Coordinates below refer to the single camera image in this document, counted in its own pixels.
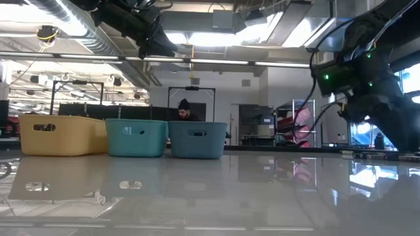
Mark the ceiling light panel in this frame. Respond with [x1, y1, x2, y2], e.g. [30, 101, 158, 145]
[163, 29, 263, 47]

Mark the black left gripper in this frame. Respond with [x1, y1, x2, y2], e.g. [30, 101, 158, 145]
[91, 2, 180, 60]

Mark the green plastic bin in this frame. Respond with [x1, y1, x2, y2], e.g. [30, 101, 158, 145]
[104, 118, 169, 158]

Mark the black monitor row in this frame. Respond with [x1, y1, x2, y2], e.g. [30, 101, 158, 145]
[58, 102, 180, 121]

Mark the metal shelf rack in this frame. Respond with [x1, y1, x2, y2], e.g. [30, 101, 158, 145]
[275, 98, 318, 149]

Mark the black gantry frame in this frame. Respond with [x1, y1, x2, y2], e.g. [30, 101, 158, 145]
[50, 79, 105, 115]
[167, 86, 217, 123]

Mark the person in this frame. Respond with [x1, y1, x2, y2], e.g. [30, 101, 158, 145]
[176, 98, 201, 123]

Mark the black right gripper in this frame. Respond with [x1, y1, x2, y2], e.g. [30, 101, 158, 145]
[311, 42, 420, 153]

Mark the whiteboard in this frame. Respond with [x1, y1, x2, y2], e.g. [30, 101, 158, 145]
[320, 96, 350, 148]

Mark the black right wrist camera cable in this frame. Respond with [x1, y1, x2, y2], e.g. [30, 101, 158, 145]
[293, 16, 354, 136]

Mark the silver ventilation duct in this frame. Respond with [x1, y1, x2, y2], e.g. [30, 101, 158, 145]
[28, 0, 154, 89]

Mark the red equipment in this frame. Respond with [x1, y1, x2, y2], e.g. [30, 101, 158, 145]
[6, 115, 21, 137]

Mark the yellow plastic bin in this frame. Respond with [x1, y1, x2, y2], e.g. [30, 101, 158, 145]
[18, 113, 109, 157]

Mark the black bottle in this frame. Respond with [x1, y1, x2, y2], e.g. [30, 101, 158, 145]
[374, 132, 386, 151]

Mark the slate blue plastic bin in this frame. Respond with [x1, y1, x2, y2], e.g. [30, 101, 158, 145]
[167, 121, 228, 160]

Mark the short yellow ceiling cable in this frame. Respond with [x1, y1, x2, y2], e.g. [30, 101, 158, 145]
[189, 45, 195, 79]

